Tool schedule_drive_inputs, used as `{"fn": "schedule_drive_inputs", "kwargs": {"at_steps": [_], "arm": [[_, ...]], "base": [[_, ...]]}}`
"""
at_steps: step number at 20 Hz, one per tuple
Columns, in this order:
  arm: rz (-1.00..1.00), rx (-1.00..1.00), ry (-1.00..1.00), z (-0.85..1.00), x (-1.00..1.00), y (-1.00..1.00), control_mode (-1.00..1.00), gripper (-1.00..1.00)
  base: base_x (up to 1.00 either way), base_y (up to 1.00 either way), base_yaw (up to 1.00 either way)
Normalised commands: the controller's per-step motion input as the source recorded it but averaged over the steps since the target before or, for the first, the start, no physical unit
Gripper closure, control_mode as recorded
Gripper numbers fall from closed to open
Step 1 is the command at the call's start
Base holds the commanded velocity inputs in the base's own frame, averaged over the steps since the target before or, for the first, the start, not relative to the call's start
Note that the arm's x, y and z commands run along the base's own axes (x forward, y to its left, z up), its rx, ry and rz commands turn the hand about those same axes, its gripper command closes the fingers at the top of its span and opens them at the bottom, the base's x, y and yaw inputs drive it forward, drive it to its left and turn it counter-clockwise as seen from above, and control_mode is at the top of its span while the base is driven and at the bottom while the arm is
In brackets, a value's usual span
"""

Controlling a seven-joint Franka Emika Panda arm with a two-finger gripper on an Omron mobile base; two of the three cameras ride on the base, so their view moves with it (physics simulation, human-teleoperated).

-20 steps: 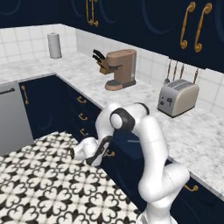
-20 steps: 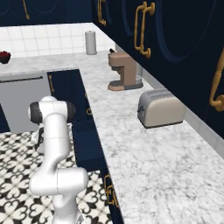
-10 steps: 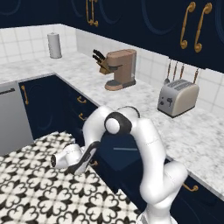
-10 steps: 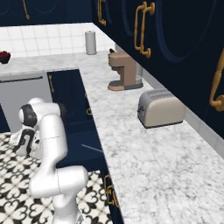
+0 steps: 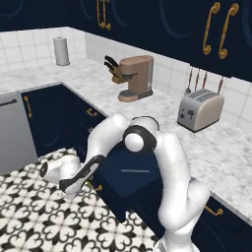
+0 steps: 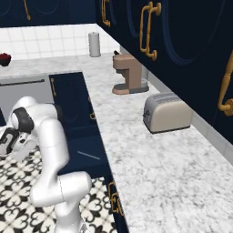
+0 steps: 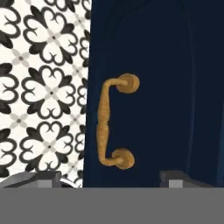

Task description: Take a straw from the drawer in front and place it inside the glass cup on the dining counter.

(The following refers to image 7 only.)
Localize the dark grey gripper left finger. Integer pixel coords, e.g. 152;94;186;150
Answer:
0;171;63;189

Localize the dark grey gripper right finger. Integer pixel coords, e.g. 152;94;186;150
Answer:
158;171;218;189

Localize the dark blue drawer front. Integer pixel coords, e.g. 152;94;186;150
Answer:
82;0;224;189

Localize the brass drawer handle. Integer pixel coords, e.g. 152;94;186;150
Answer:
96;73;141;170

